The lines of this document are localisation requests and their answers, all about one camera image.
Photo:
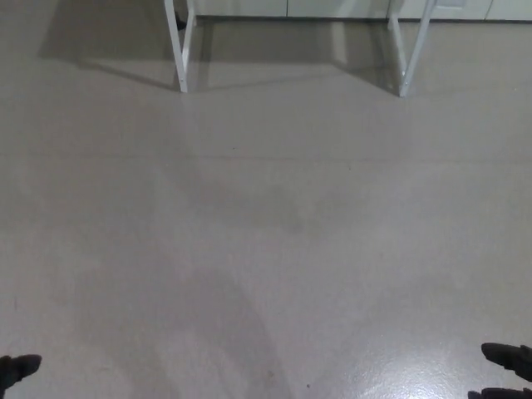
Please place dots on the white metal table leg frame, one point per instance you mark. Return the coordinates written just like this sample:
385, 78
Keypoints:
183, 54
409, 62

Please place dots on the black floor door stop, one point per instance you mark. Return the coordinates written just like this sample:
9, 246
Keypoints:
180, 21

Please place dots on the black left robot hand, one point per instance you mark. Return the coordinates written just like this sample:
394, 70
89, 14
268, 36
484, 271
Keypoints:
18, 367

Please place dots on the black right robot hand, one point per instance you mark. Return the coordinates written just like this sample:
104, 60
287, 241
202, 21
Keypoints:
509, 356

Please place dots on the white cabinet fronts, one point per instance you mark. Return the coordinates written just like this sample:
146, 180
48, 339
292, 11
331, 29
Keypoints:
332, 7

